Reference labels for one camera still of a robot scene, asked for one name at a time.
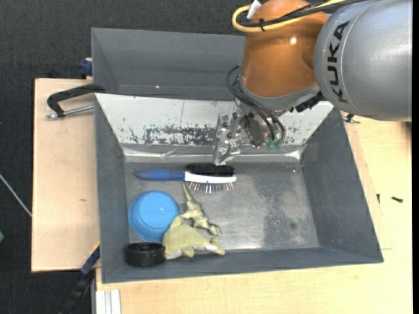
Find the blue handled hairbrush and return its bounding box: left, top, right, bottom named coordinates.
left=134, top=162, right=238, bottom=194

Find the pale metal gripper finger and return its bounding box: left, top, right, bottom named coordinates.
left=220, top=135, right=243, bottom=166
left=213, top=113, right=230, bottom=166

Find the blue bowl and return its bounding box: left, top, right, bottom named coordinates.
left=127, top=190, right=182, bottom=243

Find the black round cap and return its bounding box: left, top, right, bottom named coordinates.
left=124, top=241, right=166, bottom=268

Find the grey metal bin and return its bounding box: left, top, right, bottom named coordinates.
left=90, top=27, right=384, bottom=285

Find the black cylinder on white bracket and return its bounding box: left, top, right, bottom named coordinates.
left=294, top=94, right=324, bottom=113

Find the large yellow-green toy dinosaur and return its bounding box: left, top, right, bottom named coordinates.
left=161, top=215, right=227, bottom=261

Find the small pale green toy dinosaur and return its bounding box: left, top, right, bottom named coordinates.
left=181, top=183, right=223, bottom=237

